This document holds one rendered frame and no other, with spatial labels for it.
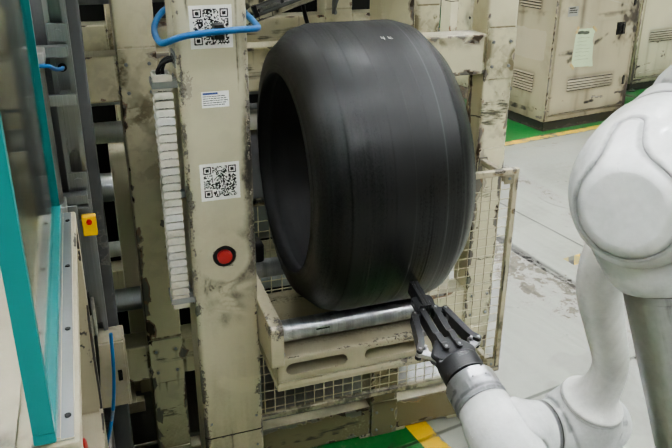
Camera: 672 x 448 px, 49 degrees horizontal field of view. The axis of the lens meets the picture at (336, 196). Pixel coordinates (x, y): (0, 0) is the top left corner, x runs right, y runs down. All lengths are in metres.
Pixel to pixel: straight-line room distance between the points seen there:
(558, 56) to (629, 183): 5.28
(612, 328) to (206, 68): 0.79
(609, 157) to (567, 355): 2.51
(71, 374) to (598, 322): 0.68
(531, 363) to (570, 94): 3.42
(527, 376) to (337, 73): 1.94
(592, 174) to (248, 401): 1.13
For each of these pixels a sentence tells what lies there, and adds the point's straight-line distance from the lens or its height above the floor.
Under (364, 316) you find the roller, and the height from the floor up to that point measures 0.91.
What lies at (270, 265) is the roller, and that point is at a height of 0.91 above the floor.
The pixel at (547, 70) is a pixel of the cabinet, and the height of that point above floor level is 0.49.
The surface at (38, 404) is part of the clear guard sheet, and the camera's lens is 0.70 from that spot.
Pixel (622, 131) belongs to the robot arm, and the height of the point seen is 1.52.
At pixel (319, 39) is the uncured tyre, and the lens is 1.39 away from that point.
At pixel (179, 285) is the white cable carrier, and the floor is 1.01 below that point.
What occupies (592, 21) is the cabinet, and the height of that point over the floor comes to 0.84.
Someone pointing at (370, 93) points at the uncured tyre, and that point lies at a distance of 1.30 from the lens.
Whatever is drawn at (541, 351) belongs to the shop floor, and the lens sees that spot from 3.18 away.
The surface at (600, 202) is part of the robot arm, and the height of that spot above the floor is 1.47.
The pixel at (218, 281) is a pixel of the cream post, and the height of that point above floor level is 1.01.
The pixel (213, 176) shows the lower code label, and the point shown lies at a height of 1.23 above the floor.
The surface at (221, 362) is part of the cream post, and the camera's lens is 1.60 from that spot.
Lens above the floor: 1.72
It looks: 22 degrees down
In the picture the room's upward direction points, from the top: straight up
